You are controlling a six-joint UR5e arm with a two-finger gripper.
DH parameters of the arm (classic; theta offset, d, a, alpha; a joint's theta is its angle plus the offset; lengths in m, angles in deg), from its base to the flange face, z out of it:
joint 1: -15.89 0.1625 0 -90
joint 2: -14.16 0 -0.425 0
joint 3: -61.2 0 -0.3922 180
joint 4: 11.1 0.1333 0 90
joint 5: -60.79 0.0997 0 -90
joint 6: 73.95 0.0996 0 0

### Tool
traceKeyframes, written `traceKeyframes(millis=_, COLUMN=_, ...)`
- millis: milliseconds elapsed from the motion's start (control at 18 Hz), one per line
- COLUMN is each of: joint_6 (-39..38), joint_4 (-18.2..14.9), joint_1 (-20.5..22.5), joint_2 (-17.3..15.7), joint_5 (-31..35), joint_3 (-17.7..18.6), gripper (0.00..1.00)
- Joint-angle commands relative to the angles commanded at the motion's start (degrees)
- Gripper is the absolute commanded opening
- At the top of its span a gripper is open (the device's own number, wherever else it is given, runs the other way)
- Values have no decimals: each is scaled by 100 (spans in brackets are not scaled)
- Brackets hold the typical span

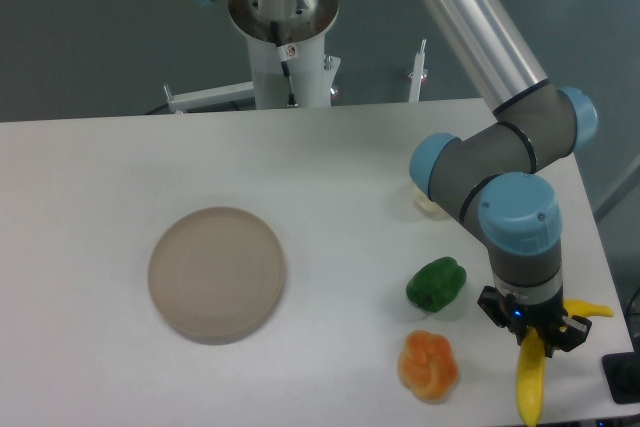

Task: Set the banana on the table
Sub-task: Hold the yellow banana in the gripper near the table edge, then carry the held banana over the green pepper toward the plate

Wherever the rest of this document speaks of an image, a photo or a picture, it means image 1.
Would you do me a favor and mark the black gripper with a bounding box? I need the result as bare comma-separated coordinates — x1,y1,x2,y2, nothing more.
477,286,591,354

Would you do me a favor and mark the yellow toy banana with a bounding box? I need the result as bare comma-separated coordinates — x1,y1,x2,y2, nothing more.
516,299,614,426

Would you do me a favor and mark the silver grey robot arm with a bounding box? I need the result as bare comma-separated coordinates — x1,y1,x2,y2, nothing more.
198,0,597,355

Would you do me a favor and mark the black device at edge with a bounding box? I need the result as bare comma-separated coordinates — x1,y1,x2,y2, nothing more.
601,352,639,405

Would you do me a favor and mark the green toy bell pepper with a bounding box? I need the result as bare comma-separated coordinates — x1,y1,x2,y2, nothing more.
405,257,467,313

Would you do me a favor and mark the orange peeled toy mandarin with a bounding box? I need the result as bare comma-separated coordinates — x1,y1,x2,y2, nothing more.
397,330,459,403

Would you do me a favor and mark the pale yellow toy object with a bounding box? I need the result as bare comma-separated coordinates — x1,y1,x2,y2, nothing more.
412,185,450,220

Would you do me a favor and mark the beige round plate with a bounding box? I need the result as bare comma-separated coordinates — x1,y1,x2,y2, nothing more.
147,207,286,345

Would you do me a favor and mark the white upright bracket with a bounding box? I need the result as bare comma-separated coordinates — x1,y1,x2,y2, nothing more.
407,39,428,103

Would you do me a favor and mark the black cable on pedestal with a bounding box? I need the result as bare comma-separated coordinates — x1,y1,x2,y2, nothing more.
269,20,300,108

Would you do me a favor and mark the white pedestal leg bar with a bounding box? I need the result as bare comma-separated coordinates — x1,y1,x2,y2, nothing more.
163,81,254,113

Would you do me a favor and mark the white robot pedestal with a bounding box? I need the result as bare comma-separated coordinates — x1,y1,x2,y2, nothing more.
228,0,341,110

